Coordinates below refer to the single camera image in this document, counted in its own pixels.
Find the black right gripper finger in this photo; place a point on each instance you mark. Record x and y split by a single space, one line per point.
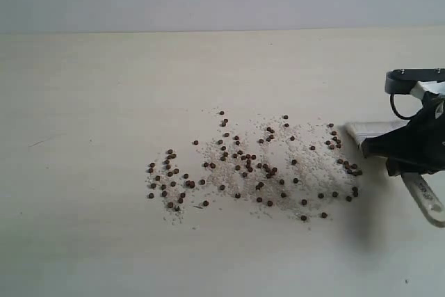
412 141
396 168

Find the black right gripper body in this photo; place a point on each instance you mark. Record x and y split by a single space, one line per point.
432 109

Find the white paint brush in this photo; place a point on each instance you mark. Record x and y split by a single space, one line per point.
430 205

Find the scattered rice and brown pellets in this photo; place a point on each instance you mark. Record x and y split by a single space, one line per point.
274 164

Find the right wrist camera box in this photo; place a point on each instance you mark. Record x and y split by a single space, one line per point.
415 82

